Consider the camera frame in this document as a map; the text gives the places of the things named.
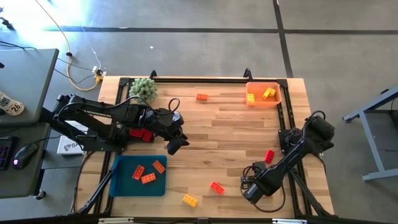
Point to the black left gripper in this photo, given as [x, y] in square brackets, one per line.
[168, 124]

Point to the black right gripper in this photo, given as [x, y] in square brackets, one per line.
[264, 183]

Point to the orange toy brick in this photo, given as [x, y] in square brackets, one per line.
[159, 166]
[202, 97]
[148, 178]

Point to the orange-red toy brick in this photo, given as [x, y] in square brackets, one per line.
[217, 188]
[138, 172]

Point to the yellow toy brick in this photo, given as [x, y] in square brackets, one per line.
[273, 92]
[190, 200]
[266, 93]
[251, 98]

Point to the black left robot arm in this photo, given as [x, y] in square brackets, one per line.
[93, 110]

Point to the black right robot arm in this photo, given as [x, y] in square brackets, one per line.
[292, 158]

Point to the teal plastic tray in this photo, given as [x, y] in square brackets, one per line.
[124, 186]

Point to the orange plastic bin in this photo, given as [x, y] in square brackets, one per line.
[259, 102]

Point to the white power adapter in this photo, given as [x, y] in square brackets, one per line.
[95, 69]

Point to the white printed booklet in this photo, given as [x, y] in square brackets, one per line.
[66, 146]

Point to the black desk caster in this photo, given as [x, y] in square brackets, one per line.
[40, 195]

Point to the black computer mouse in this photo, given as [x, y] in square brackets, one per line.
[25, 155]

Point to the dark grey desk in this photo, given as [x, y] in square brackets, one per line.
[18, 183]

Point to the white package with 26 print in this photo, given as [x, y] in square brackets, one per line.
[11, 105]

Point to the black keyboard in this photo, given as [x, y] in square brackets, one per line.
[6, 154]

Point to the black chair caster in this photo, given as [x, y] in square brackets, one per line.
[7, 25]

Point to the silver metal bracket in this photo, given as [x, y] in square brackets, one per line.
[115, 221]
[289, 221]

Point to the black aluminium table frame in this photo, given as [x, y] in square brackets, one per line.
[202, 80]

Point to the grey metal table leg frame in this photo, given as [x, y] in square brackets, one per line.
[372, 140]

